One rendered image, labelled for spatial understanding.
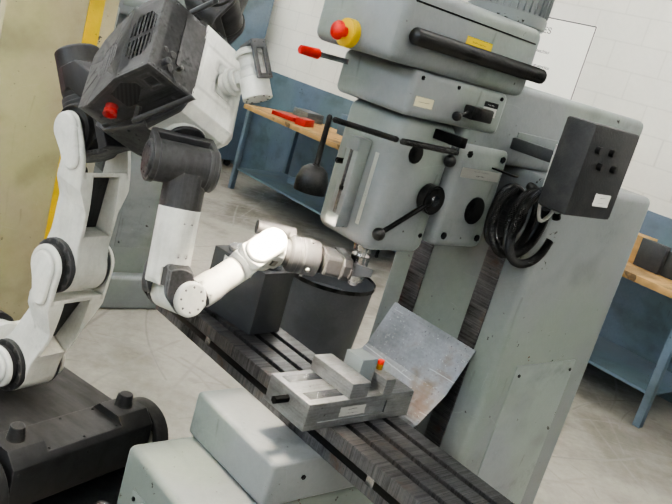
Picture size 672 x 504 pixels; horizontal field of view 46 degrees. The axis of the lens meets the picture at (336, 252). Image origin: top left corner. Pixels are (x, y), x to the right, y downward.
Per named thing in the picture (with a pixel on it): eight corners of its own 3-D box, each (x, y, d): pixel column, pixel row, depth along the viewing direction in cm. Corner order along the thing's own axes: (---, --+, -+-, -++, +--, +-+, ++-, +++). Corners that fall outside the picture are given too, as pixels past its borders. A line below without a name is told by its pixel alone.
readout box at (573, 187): (568, 217, 175) (602, 124, 170) (535, 203, 181) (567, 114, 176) (613, 222, 189) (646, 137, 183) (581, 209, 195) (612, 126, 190)
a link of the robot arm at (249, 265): (294, 243, 184) (250, 272, 177) (281, 258, 191) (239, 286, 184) (277, 221, 184) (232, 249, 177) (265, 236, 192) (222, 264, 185)
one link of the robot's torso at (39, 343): (-29, 368, 217) (33, 230, 199) (33, 355, 234) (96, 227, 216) (0, 408, 211) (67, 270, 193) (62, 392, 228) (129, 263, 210)
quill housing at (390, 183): (367, 253, 180) (408, 115, 172) (312, 222, 194) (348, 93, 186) (422, 255, 192) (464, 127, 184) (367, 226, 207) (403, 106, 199)
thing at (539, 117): (457, 157, 186) (484, 73, 181) (392, 132, 201) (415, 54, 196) (624, 187, 240) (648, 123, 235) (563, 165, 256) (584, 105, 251)
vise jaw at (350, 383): (348, 399, 183) (353, 384, 182) (309, 369, 193) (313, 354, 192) (367, 397, 187) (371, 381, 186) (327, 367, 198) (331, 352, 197)
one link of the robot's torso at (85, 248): (23, 284, 204) (46, 104, 195) (78, 278, 219) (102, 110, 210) (62, 302, 197) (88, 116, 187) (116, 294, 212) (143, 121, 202)
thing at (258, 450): (262, 511, 179) (275, 465, 176) (186, 430, 203) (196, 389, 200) (410, 476, 213) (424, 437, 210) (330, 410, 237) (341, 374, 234)
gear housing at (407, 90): (404, 115, 168) (418, 68, 165) (332, 89, 185) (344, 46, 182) (498, 136, 191) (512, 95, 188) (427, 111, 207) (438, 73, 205)
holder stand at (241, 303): (248, 335, 221) (266, 269, 216) (200, 303, 234) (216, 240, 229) (279, 331, 231) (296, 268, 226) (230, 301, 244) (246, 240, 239)
